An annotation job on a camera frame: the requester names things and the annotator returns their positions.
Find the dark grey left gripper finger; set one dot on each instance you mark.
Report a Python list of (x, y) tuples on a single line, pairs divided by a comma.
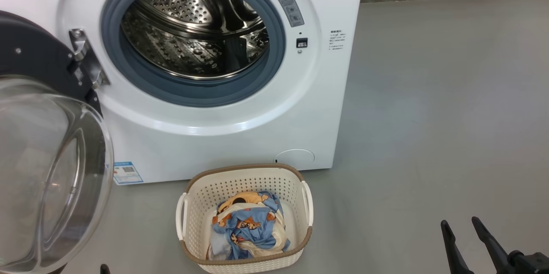
[(104, 269)]

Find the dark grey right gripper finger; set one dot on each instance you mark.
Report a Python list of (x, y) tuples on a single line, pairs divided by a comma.
[(454, 257), (493, 248)]

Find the blue cartoon print garment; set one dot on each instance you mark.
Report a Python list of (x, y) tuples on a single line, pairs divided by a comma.
[(253, 231)]

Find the black-rimmed glass washer door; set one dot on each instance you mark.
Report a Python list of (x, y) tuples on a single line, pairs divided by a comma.
[(25, 51)]

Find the metal door hinge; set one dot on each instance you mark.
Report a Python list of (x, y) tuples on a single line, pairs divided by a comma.
[(85, 57)]

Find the white front-load washing machine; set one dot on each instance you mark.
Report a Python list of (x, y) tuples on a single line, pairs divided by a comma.
[(257, 115)]

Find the washing machine drum opening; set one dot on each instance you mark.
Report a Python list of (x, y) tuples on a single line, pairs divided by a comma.
[(180, 51)]

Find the black door latch slot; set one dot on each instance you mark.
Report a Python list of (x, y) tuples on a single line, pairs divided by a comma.
[(302, 43)]

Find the blue energy label sticker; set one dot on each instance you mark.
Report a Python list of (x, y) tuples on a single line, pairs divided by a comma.
[(128, 173)]

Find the cream perforated laundry basket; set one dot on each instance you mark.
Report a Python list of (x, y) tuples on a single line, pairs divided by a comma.
[(244, 179)]

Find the round white filter cover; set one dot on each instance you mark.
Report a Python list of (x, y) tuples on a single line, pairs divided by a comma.
[(294, 156)]

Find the grey warning sticker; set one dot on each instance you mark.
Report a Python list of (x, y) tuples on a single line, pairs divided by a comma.
[(289, 7)]

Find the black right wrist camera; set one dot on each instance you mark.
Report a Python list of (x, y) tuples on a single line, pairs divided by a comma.
[(529, 264)]

